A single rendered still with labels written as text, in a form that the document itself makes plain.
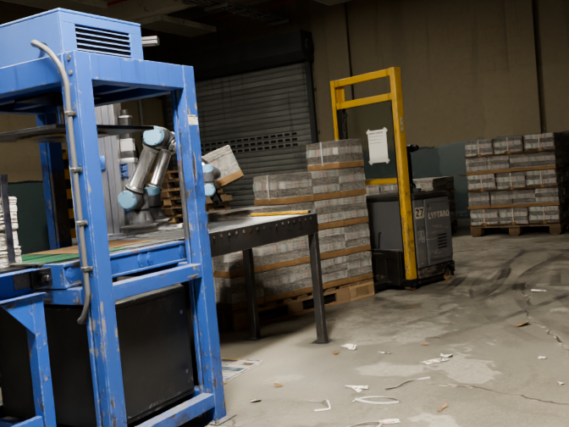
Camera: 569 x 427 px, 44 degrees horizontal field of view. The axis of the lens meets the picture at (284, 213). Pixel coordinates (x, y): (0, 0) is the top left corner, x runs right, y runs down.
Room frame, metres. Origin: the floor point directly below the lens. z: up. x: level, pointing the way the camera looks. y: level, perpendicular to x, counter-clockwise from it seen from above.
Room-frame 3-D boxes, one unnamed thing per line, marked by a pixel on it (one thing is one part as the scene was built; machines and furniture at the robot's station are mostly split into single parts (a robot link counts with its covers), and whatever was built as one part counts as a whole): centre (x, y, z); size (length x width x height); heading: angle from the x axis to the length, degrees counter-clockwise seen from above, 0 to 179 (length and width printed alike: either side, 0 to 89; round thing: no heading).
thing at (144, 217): (4.47, 0.91, 0.87); 0.15 x 0.15 x 0.10
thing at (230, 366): (3.89, 0.41, 0.01); 0.37 x 0.28 x 0.01; 149
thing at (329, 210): (5.37, 0.10, 0.42); 1.17 x 0.39 x 0.83; 130
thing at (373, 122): (6.14, -0.80, 1.28); 0.57 x 0.01 x 0.65; 40
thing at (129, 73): (3.05, 0.92, 1.50); 0.94 x 0.68 x 0.10; 59
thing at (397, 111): (5.88, -1.00, 0.97); 0.09 x 0.09 x 1.75; 40
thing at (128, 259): (3.05, 0.92, 0.75); 0.70 x 0.65 x 0.10; 149
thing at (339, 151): (5.85, -0.45, 0.65); 0.39 x 0.30 x 1.29; 40
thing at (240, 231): (3.79, 0.17, 0.74); 1.34 x 0.05 x 0.12; 149
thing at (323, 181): (5.65, -0.22, 0.95); 0.38 x 0.29 x 0.23; 40
